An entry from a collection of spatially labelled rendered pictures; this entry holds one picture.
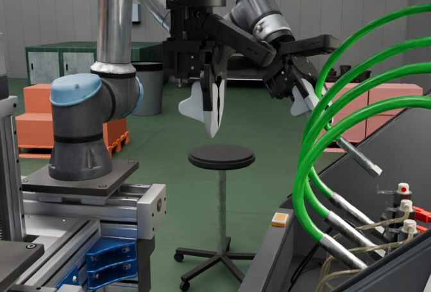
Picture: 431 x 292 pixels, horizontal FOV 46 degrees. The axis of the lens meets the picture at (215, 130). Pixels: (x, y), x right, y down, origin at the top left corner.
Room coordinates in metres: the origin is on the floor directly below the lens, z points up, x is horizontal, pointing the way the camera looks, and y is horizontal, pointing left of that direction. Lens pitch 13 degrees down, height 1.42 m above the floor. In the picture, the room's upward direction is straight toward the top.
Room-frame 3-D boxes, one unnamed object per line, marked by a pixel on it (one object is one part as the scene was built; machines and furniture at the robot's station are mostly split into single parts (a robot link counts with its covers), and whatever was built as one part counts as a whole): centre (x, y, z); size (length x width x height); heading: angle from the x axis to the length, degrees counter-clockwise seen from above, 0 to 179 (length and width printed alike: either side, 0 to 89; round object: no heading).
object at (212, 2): (0.77, 0.03, 1.38); 0.09 x 0.08 x 0.12; 73
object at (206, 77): (0.74, 0.01, 1.32); 0.05 x 0.02 x 0.09; 163
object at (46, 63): (9.77, 2.17, 0.42); 2.13 x 1.94 x 0.84; 80
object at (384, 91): (5.42, -1.59, 0.34); 1.17 x 0.83 x 0.68; 79
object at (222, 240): (2.61, -0.04, 0.35); 0.58 x 0.56 x 0.70; 81
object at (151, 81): (7.22, 1.02, 0.37); 0.59 x 0.58 x 0.73; 104
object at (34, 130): (5.19, 1.53, 0.32); 1.10 x 0.81 x 0.65; 78
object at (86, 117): (1.19, 0.33, 1.20); 0.13 x 0.12 x 0.14; 154
